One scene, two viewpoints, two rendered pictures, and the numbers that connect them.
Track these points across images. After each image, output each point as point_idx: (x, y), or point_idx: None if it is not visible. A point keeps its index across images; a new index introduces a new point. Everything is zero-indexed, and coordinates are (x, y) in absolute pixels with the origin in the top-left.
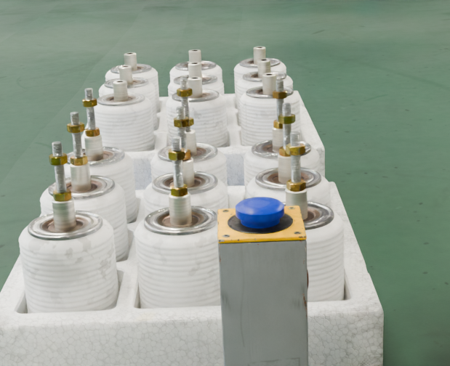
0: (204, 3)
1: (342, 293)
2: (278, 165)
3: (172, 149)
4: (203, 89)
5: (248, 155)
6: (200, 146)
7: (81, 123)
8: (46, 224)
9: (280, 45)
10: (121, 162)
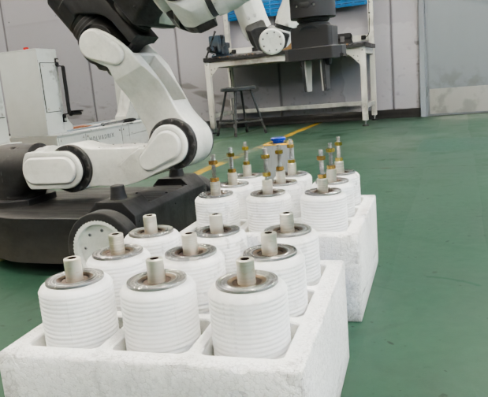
0: None
1: None
2: (236, 176)
3: (292, 143)
4: (202, 235)
5: (235, 194)
6: (258, 194)
7: (327, 148)
8: (348, 172)
9: None
10: None
